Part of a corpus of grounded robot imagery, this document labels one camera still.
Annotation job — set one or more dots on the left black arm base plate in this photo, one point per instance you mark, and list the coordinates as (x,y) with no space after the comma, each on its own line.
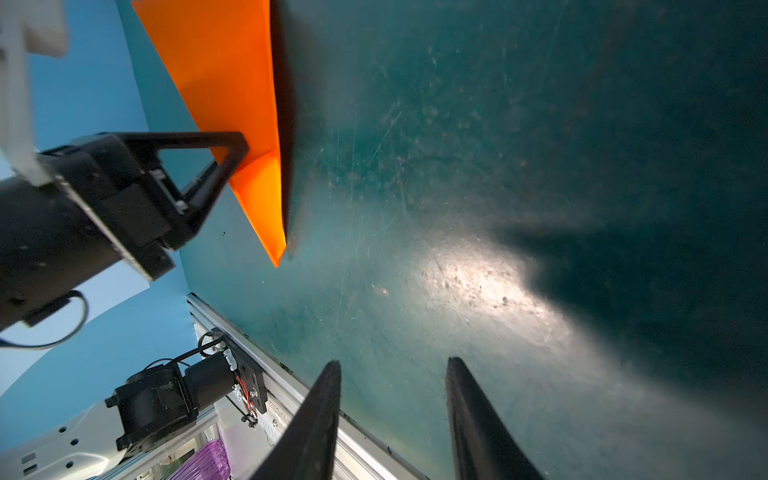
(251,376)

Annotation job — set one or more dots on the orange square paper sheet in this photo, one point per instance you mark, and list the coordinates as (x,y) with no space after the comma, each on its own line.
(219,57)

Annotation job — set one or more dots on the purple ribbed object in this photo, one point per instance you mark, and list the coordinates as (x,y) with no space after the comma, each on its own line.
(209,463)

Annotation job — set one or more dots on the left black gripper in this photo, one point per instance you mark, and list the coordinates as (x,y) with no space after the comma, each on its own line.
(120,183)

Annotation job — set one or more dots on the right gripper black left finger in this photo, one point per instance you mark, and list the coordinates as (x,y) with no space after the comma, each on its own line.
(306,450)

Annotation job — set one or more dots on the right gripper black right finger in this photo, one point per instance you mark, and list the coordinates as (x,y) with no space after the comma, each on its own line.
(482,447)

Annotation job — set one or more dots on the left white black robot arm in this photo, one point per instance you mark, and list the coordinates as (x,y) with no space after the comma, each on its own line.
(91,280)

